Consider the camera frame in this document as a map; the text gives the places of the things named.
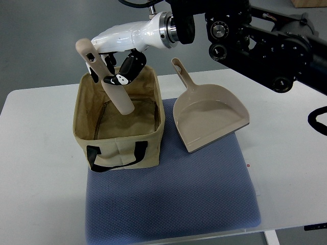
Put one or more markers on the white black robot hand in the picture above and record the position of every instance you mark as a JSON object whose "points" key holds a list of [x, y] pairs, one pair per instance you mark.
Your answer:
{"points": [[135, 37]]}

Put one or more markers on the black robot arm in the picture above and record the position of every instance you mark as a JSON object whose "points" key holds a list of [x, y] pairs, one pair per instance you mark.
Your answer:
{"points": [[270, 48]]}

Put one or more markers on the beige plastic dustpan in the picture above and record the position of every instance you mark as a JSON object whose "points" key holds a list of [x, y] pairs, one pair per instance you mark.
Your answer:
{"points": [[205, 113]]}

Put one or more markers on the blue textured mat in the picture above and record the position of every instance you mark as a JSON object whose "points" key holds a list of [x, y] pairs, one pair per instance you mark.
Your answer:
{"points": [[187, 194]]}

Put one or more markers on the wooden box corner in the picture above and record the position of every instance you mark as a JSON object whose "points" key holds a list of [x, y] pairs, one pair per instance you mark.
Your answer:
{"points": [[309, 3]]}

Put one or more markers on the white table leg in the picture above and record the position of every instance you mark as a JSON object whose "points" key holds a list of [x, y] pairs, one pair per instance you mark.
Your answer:
{"points": [[271, 237]]}

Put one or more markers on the black table control panel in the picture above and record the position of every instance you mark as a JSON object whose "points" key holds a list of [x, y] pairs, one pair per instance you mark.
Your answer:
{"points": [[315, 227]]}

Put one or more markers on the beige fabric bag black handles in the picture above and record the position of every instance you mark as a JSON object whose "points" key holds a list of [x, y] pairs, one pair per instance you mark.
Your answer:
{"points": [[112, 141]]}

